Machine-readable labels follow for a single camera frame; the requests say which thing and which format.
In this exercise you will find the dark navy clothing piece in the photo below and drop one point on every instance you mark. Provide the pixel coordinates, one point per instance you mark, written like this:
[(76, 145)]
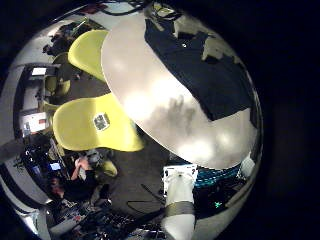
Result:
[(206, 76)]

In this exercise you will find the yellow plastic chair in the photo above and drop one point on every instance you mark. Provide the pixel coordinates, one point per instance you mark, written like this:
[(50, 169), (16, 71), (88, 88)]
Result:
[(88, 53), (108, 168), (53, 85)]

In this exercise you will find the laptop with bright screen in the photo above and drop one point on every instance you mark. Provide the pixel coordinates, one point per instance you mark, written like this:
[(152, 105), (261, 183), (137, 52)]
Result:
[(39, 71)]

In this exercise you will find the yellow chair with sticker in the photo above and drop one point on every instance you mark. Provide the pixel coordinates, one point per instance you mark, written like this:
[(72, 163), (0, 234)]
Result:
[(83, 131)]

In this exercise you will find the dark office desk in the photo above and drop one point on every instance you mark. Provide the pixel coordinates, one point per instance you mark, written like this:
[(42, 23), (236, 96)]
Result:
[(25, 86)]

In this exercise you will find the white marker tag board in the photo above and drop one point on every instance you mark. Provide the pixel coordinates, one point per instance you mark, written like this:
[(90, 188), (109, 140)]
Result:
[(169, 171)]

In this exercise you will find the white box with red label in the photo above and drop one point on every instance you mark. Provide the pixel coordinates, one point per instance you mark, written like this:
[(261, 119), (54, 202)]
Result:
[(33, 120)]

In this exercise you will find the small blue lit monitor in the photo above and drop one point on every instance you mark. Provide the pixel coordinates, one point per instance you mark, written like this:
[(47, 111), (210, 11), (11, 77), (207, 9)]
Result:
[(55, 166)]

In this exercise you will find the seated person in dark clothes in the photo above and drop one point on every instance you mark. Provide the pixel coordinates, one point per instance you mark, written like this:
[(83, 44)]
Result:
[(78, 181)]

